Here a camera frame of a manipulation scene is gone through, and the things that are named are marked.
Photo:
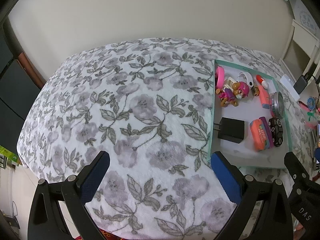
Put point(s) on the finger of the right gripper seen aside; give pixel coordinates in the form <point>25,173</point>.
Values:
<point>304,196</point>

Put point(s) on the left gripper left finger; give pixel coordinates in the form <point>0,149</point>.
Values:
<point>81,188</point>

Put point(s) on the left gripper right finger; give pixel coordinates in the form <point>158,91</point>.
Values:
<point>233,182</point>

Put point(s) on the orange blue puzzle block toy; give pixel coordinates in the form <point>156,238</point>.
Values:
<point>260,139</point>

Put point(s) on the black charger cube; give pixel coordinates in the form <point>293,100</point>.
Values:
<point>229,129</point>

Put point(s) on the purple bar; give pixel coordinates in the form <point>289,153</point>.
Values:
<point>268,132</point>

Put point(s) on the black toy car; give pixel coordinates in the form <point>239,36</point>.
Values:
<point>276,129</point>

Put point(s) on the round tin of beads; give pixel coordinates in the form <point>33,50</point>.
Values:
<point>276,105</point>

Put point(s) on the pink brown puppy figure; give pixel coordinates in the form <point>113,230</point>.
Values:
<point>231,95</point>

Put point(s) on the pink bracelet band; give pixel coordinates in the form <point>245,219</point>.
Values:
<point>219,77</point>

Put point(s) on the red white glue bottle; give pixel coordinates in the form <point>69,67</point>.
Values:
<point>262,81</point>

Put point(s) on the teal cardboard box lid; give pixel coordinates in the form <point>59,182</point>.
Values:
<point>243,154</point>

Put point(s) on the floral white blanket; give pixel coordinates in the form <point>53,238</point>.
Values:
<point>149,104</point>

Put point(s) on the dark grey charger brick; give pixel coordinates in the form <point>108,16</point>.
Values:
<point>301,83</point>

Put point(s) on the white power strip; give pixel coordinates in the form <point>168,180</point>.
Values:
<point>288,84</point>

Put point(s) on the white shelf unit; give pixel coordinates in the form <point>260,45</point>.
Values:
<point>301,52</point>

